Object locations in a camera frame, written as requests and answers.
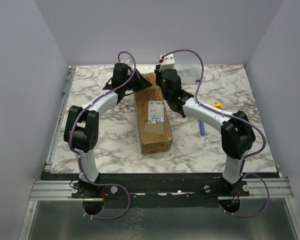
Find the purple cable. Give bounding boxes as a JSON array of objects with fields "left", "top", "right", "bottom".
[
  {"left": 67, "top": 51, "right": 137, "bottom": 221},
  {"left": 158, "top": 48, "right": 271, "bottom": 218}
]

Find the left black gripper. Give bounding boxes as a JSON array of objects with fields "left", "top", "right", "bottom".
[{"left": 123, "top": 68, "right": 152, "bottom": 93}]

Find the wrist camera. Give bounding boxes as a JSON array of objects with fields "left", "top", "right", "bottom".
[
  {"left": 159, "top": 53, "right": 175, "bottom": 72},
  {"left": 119, "top": 57, "right": 134, "bottom": 68}
]

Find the brown cardboard express box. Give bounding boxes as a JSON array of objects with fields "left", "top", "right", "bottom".
[{"left": 134, "top": 73, "right": 173, "bottom": 155}]

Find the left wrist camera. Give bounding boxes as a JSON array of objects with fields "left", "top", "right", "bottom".
[{"left": 119, "top": 57, "right": 134, "bottom": 68}]

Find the blue red screwdriver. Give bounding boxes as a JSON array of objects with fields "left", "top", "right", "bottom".
[{"left": 198, "top": 120, "right": 206, "bottom": 136}]

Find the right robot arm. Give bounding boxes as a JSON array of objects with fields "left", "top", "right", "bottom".
[{"left": 154, "top": 64, "right": 256, "bottom": 196}]

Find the aluminium frame rail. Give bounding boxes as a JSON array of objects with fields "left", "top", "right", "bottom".
[{"left": 30, "top": 164, "right": 294, "bottom": 201}]

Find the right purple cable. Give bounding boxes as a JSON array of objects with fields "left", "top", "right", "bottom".
[{"left": 158, "top": 48, "right": 271, "bottom": 218}]

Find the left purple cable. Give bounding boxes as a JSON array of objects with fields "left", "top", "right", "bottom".
[{"left": 67, "top": 51, "right": 137, "bottom": 221}]

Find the yellow handled screwdriver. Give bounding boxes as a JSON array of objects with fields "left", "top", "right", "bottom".
[{"left": 212, "top": 103, "right": 223, "bottom": 108}]

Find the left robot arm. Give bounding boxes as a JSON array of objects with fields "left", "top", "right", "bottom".
[{"left": 63, "top": 63, "right": 152, "bottom": 198}]

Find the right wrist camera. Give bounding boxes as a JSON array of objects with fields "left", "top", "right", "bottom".
[{"left": 159, "top": 53, "right": 175, "bottom": 72}]

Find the clear plastic screw organizer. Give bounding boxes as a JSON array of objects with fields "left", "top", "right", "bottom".
[{"left": 174, "top": 64, "right": 202, "bottom": 86}]

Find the black mounting rail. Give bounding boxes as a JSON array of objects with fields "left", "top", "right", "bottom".
[{"left": 41, "top": 171, "right": 251, "bottom": 210}]

